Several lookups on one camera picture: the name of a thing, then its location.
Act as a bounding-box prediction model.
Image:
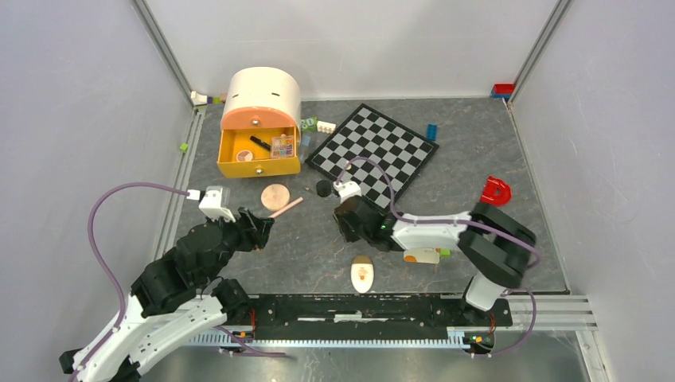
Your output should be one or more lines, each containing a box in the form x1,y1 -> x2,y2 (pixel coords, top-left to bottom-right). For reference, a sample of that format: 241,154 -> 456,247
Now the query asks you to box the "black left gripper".
201,205 -> 275,285

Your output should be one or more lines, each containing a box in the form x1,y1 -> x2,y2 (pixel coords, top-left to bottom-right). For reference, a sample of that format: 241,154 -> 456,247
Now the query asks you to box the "round pink compact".
260,184 -> 291,212

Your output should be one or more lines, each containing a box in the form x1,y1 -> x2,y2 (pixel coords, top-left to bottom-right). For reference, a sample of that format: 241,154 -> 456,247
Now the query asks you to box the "black round cap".
315,179 -> 333,197

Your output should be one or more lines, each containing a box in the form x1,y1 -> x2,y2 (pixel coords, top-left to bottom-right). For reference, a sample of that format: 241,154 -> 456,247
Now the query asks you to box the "pink lip pencil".
269,197 -> 304,219

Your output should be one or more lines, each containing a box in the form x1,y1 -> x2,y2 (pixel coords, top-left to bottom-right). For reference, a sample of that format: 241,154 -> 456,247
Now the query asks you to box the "small round pink jar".
235,150 -> 255,162

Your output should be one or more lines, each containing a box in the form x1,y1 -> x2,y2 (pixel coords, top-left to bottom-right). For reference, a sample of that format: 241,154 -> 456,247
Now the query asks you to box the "white orange sachet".
404,248 -> 440,264

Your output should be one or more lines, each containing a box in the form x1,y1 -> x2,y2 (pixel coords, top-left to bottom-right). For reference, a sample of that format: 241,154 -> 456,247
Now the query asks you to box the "yellow drawer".
217,127 -> 301,178

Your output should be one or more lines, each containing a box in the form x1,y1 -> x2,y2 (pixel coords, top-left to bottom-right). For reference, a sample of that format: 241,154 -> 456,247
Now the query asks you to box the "colourful eyeshadow palette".
271,135 -> 295,159

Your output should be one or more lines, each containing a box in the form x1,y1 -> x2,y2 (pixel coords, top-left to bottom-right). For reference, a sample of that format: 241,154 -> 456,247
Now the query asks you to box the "black tube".
250,136 -> 271,152

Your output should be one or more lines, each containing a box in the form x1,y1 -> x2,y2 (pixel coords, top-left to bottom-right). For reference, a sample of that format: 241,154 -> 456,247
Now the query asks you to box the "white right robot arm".
334,197 -> 540,325

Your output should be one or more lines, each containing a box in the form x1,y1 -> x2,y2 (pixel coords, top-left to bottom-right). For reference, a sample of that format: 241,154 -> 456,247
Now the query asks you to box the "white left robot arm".
59,207 -> 275,381

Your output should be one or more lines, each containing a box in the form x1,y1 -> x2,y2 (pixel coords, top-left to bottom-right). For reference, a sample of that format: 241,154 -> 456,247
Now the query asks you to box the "black grey chessboard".
306,103 -> 439,211

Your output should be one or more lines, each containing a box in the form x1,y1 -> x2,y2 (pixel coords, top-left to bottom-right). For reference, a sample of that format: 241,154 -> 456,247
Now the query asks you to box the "white lego brick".
316,121 -> 337,134

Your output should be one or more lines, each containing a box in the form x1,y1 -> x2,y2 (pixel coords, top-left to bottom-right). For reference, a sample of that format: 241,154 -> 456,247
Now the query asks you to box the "green toy block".
300,116 -> 318,132

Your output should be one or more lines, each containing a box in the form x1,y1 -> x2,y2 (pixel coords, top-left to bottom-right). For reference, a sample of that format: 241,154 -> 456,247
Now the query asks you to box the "blue lego brick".
426,124 -> 438,142

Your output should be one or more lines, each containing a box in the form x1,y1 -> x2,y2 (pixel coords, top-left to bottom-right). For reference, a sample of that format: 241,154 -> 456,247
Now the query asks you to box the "red letter D toy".
479,176 -> 512,206

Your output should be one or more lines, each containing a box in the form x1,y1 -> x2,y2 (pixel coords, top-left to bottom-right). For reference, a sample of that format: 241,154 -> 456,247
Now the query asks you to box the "white round drawer organizer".
222,66 -> 301,130

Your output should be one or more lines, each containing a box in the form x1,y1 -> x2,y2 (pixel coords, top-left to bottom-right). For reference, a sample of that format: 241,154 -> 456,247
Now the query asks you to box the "red blue bricks corner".
490,83 -> 515,100

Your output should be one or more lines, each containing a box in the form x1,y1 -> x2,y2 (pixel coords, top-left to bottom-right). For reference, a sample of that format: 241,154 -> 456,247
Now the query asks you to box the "black mounting rail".
226,293 -> 513,341

